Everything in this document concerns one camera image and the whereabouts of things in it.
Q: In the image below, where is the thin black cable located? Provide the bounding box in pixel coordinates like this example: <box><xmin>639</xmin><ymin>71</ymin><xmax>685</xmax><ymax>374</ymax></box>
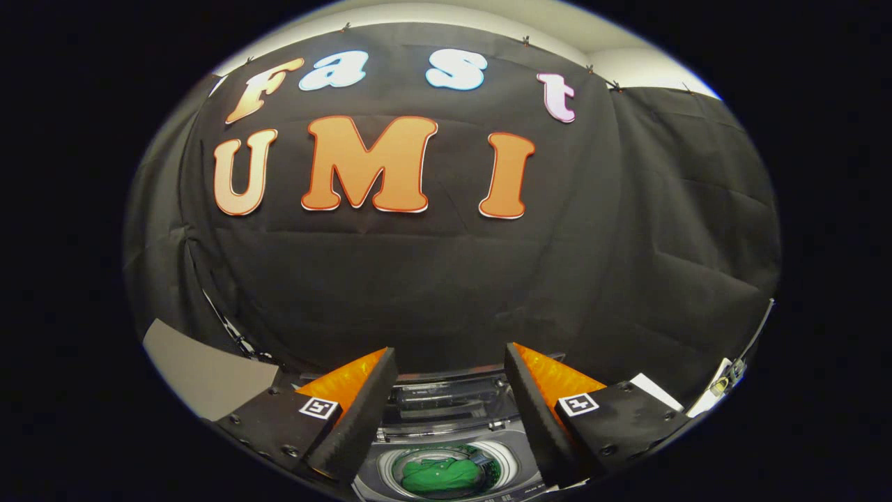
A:
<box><xmin>201</xmin><ymin>288</ymin><xmax>281</xmax><ymax>365</ymax></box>

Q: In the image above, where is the black backdrop cloth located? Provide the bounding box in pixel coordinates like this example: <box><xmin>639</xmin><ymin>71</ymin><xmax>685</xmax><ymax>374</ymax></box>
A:
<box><xmin>124</xmin><ymin>21</ymin><xmax>781</xmax><ymax>413</ymax></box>

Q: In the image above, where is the green polo shirt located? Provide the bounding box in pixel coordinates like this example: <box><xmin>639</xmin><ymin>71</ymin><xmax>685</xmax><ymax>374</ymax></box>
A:
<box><xmin>400</xmin><ymin>453</ymin><xmax>486</xmax><ymax>498</ymax></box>

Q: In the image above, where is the grey side table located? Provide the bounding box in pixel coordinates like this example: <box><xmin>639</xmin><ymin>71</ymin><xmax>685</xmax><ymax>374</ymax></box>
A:
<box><xmin>143</xmin><ymin>319</ymin><xmax>280</xmax><ymax>423</ymax></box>

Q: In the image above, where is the dark washing machine lid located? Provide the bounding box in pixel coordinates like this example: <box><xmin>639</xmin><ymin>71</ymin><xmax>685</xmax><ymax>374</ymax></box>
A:
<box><xmin>375</xmin><ymin>372</ymin><xmax>525</xmax><ymax>441</ymax></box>

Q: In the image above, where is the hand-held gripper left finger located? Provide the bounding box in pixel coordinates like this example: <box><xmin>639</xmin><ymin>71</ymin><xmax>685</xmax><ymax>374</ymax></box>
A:
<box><xmin>216</xmin><ymin>347</ymin><xmax>399</xmax><ymax>485</ymax></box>

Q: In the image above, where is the grey cable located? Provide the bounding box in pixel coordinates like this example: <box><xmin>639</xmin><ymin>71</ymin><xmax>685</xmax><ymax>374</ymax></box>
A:
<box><xmin>737</xmin><ymin>298</ymin><xmax>776</xmax><ymax>365</ymax></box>

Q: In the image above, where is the grey washing machine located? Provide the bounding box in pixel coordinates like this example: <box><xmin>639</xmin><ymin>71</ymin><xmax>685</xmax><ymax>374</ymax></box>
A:
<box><xmin>352</xmin><ymin>418</ymin><xmax>553</xmax><ymax>502</ymax></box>

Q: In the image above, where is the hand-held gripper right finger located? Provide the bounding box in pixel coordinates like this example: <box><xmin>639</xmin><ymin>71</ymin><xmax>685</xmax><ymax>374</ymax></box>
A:
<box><xmin>504</xmin><ymin>342</ymin><xmax>691</xmax><ymax>489</ymax></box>

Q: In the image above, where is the white shelf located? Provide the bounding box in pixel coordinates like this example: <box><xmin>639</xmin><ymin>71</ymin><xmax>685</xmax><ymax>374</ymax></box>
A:
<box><xmin>686</xmin><ymin>358</ymin><xmax>734</xmax><ymax>418</ymax></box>

